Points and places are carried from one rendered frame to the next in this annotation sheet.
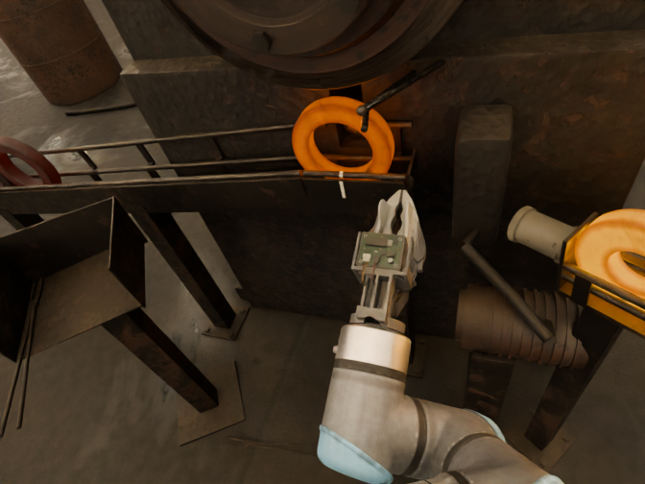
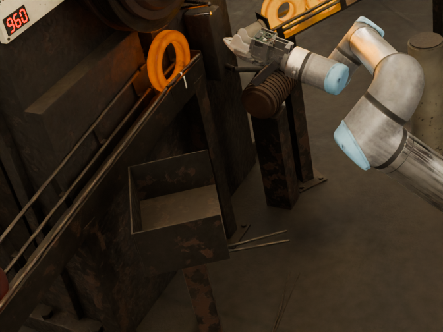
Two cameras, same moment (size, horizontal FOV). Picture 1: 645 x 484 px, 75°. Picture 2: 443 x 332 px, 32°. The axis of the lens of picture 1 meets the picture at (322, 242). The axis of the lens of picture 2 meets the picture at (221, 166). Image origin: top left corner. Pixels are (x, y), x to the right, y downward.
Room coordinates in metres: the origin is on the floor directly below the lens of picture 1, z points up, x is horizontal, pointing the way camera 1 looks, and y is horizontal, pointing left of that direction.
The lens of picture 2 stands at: (0.35, 1.94, 1.82)
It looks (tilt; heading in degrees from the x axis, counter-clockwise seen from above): 36 degrees down; 275
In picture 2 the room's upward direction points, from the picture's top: 12 degrees counter-clockwise
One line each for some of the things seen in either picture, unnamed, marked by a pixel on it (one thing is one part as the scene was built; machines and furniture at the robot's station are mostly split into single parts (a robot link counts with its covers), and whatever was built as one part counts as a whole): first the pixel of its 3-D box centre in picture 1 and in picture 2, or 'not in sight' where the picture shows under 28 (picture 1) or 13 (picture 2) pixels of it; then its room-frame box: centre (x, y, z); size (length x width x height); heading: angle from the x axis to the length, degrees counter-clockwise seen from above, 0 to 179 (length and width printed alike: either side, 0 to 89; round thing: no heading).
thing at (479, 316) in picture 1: (507, 372); (278, 136); (0.35, -0.30, 0.27); 0.22 x 0.13 x 0.53; 60
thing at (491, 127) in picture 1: (479, 178); (207, 43); (0.52, -0.29, 0.68); 0.11 x 0.08 x 0.24; 150
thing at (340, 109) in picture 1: (342, 146); (169, 61); (0.63, -0.08, 0.75); 0.18 x 0.03 x 0.18; 59
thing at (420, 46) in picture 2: not in sight; (427, 105); (-0.19, -0.35, 0.26); 0.12 x 0.12 x 0.52
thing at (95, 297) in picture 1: (142, 348); (200, 294); (0.62, 0.49, 0.36); 0.26 x 0.20 x 0.72; 95
